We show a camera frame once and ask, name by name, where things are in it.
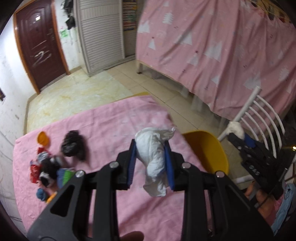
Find pink tree pattern curtain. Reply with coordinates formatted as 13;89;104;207
135;0;296;137

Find red cloth item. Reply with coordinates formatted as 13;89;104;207
30;147;50;183

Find white louvered wardrobe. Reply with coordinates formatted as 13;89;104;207
74;1;136;76

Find person left hand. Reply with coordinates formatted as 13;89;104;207
120;231;144;241

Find colourful wall chart poster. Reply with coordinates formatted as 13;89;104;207
122;0;137;31

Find pink bed sheet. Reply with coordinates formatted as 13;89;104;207
13;95;184;240

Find person right hand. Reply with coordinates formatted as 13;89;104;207
256;189;280;226

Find small orange plastic bowl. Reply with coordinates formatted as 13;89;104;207
37;131;50;147

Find green knitted item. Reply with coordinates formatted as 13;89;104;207
62;169;75;186

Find black cloth ball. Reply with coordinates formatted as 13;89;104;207
61;130;86;161

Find black hanging bags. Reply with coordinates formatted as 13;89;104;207
62;0;76;30

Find blue cloth ball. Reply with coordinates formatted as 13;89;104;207
36;188;49;202

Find white cloth ball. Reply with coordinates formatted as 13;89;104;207
226;121;245;140

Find dark brown wooden door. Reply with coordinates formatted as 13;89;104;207
13;1;70;94

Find cream knitted cloth bundle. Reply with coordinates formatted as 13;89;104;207
135;127;176;197

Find orange small item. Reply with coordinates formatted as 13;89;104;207
46;192;57;204

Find black and white cloth pile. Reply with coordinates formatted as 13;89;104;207
37;151;63;187

